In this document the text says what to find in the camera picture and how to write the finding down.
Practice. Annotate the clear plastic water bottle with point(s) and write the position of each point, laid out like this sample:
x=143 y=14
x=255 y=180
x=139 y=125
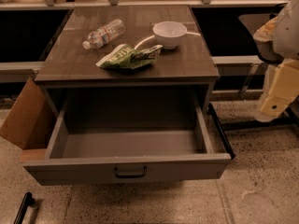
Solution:
x=104 y=34

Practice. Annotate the white ceramic bowl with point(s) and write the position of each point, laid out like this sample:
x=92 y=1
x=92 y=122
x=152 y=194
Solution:
x=169 y=33

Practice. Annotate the open grey top drawer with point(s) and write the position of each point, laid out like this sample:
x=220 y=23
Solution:
x=100 y=129

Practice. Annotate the green jalapeno chip bag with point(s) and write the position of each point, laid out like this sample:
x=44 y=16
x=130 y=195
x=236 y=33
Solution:
x=125 y=57

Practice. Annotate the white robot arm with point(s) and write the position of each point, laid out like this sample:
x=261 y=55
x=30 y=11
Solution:
x=283 y=32

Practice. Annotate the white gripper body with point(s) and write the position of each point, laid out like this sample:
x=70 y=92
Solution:
x=287 y=34

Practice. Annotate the black metal table frame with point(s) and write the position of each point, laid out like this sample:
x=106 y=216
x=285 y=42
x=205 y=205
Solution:
x=289 y=117

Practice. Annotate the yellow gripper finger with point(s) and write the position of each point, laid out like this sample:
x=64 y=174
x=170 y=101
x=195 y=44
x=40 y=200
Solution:
x=268 y=108

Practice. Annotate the dark wooden drawer cabinet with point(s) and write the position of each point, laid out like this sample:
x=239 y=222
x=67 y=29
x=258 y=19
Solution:
x=70 y=66

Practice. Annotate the brown cardboard box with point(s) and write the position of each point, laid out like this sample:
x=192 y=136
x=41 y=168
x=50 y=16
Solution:
x=30 y=121

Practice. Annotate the black drawer handle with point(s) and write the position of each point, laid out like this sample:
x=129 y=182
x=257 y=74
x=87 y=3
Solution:
x=130 y=174

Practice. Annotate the black bar on floor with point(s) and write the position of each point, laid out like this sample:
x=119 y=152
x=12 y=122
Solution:
x=27 y=201

